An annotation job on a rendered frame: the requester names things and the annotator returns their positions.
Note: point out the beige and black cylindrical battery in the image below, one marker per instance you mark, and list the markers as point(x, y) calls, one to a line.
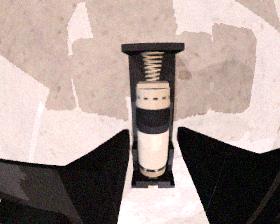
point(152, 113)

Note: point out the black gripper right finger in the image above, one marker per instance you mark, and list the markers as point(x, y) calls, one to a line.
point(233, 183)

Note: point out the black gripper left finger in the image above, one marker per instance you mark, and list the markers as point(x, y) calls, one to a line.
point(87, 190)

